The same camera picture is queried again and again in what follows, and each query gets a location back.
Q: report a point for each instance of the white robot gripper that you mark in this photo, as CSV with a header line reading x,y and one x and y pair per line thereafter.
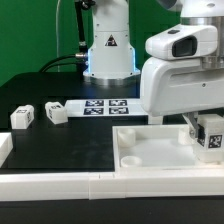
x,y
180,87

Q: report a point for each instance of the white square tabletop part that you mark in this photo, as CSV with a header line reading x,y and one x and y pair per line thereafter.
x,y
158,147

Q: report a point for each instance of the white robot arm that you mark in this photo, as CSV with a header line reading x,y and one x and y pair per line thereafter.
x,y
111,58

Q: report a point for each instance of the white sheet with AprilTags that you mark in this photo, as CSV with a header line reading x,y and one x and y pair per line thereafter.
x,y
104,107

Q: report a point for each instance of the white left fence piece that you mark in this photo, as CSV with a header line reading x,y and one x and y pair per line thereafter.
x,y
6,145

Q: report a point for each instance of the white front fence bar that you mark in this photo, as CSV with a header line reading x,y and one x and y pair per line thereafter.
x,y
59,186

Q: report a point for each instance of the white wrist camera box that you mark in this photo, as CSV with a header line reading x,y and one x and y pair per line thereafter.
x,y
183,41

